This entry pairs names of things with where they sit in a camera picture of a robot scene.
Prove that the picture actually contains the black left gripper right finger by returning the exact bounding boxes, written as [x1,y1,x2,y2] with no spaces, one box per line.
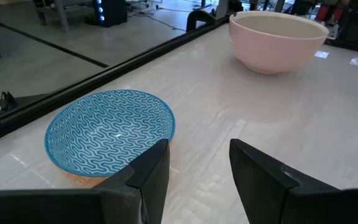
[229,138,358,224]

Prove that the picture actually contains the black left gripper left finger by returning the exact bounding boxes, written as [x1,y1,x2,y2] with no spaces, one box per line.
[0,138,170,224]

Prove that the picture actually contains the blue wave-patterned bowl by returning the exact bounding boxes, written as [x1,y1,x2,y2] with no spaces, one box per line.
[44,89,177,189]

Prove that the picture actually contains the pink ceramic bowl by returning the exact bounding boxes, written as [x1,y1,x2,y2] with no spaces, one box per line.
[228,11,330,75]

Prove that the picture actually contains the black computer tower blue lights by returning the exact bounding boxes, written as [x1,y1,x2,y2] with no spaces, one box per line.
[92,0,128,27]

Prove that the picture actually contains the black table edge rail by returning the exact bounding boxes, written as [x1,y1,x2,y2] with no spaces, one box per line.
[0,14,231,148]

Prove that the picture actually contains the black table corner bracket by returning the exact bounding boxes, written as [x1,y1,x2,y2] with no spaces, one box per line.
[0,91,48,131]

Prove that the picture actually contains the black clamp bracket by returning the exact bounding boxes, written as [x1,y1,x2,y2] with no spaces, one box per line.
[185,9,217,33]

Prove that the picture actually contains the grey desk frame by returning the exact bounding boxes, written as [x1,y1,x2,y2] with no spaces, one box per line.
[33,0,94,34]

